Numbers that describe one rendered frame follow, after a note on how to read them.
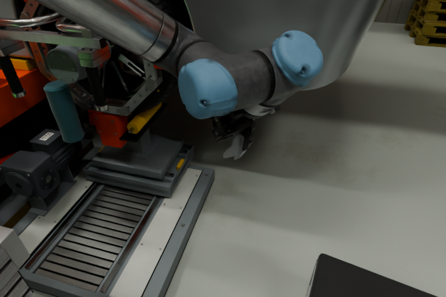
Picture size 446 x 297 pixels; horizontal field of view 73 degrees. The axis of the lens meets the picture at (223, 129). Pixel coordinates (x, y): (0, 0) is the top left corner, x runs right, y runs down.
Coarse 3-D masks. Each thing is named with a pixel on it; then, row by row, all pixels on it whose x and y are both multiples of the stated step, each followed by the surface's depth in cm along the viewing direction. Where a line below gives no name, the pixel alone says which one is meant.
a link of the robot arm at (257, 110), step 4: (244, 108) 51; (248, 108) 50; (252, 108) 50; (256, 108) 49; (260, 108) 49; (264, 108) 49; (268, 108) 49; (272, 108) 50; (248, 112) 51; (252, 112) 51; (256, 112) 51; (260, 112) 51; (264, 112) 51; (268, 112) 52; (272, 112) 50
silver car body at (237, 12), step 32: (0, 0) 125; (192, 0) 104; (224, 0) 101; (256, 0) 98; (288, 0) 96; (320, 0) 93; (352, 0) 93; (384, 0) 103; (224, 32) 107; (256, 32) 104; (320, 32) 99; (352, 32) 101
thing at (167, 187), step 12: (180, 156) 173; (192, 156) 181; (84, 168) 163; (96, 168) 166; (108, 168) 164; (180, 168) 163; (96, 180) 164; (108, 180) 161; (120, 180) 159; (132, 180) 156; (144, 180) 158; (156, 180) 158; (168, 180) 156; (156, 192) 156; (168, 192) 153
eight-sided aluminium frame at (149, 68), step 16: (32, 0) 110; (32, 16) 113; (32, 48) 122; (48, 48) 126; (144, 64) 112; (160, 80) 119; (80, 96) 132; (144, 96) 120; (112, 112) 130; (128, 112) 127
